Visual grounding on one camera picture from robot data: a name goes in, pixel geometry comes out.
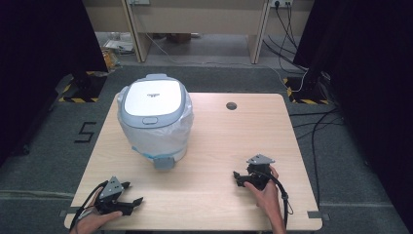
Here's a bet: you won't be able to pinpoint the grey table bracket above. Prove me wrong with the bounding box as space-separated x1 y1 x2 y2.
306 210 331 221
58 208 80 218

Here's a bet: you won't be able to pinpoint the person's right hand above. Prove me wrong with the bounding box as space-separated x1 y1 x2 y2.
244 165 282 213

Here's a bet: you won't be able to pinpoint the clear plastic bin liner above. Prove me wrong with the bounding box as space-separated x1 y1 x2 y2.
116 87 195 161

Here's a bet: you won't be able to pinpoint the white papers on floor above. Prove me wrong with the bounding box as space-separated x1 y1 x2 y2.
102 31 136 56

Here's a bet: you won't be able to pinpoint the black floor cables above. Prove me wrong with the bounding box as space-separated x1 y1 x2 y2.
287 107 346 209

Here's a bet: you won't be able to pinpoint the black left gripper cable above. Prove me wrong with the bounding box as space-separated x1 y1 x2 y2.
69 179 110 230

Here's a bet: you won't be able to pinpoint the yellow plastic bag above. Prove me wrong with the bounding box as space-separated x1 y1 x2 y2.
99 47 124 74

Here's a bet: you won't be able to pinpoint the black curtain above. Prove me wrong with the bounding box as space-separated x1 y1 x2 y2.
292 0 413 225
0 0 109 167

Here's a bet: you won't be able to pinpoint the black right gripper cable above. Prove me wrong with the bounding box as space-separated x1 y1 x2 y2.
257 170 294 230

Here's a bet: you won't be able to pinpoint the white pedal bin grey-blue lid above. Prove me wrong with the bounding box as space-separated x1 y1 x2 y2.
116 73 195 171

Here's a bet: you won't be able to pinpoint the black cables from socket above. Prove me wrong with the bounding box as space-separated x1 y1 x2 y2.
262 3 310 74

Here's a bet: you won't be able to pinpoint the white wall power socket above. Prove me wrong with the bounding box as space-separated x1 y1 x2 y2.
269 0 294 8

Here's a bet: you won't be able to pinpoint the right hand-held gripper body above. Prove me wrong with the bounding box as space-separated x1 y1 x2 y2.
245 153 276 191

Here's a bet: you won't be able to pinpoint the stand base with hazard tape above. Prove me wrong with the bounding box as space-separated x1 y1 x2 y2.
57 71 109 103
282 75 331 105

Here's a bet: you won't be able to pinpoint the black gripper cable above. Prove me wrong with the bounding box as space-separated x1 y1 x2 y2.
69 179 110 230
257 170 294 230

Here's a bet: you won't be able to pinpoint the person's left hand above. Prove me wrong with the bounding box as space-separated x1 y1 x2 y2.
69 196 124 234

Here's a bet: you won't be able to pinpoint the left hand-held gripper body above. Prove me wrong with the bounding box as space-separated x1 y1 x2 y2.
94 175 134 216

